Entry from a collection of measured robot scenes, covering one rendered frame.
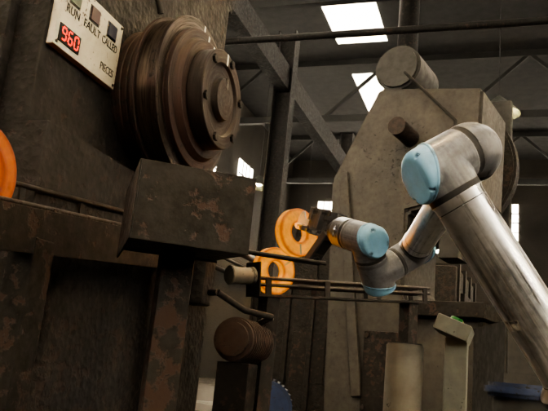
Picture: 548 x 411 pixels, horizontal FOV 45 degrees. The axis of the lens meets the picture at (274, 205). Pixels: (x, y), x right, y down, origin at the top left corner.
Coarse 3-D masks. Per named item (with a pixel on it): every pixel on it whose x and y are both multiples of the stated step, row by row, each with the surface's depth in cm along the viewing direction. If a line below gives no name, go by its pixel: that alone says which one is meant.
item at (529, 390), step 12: (492, 384) 242; (504, 384) 236; (516, 384) 233; (504, 396) 235; (516, 396) 232; (528, 396) 230; (540, 396) 230; (504, 408) 237; (516, 408) 233; (528, 408) 231; (540, 408) 230
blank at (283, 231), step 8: (296, 208) 212; (280, 216) 210; (288, 216) 209; (296, 216) 211; (280, 224) 207; (288, 224) 208; (304, 224) 213; (280, 232) 207; (288, 232) 208; (304, 232) 214; (280, 240) 207; (288, 240) 207; (304, 240) 212; (312, 240) 214; (288, 248) 207; (296, 248) 209; (304, 248) 211; (296, 256) 210
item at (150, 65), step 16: (192, 16) 188; (160, 32) 176; (176, 32) 179; (208, 32) 198; (144, 48) 174; (160, 48) 170; (144, 64) 171; (160, 64) 170; (144, 80) 171; (160, 80) 171; (144, 96) 171; (160, 96) 171; (144, 112) 171; (160, 112) 171; (144, 128) 173; (160, 128) 171; (144, 144) 176; (160, 144) 174; (160, 160) 179; (176, 160) 180
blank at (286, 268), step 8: (272, 248) 216; (280, 248) 218; (256, 256) 215; (264, 264) 213; (280, 264) 218; (288, 264) 219; (264, 272) 213; (280, 272) 219; (288, 272) 218; (264, 288) 212; (272, 288) 214; (280, 288) 216; (288, 288) 218
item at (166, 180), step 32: (128, 192) 130; (160, 192) 112; (192, 192) 114; (224, 192) 116; (128, 224) 115; (160, 224) 111; (192, 224) 113; (224, 224) 114; (160, 256) 126; (192, 256) 124; (224, 256) 125; (160, 288) 121; (160, 320) 120; (160, 352) 119; (160, 384) 118
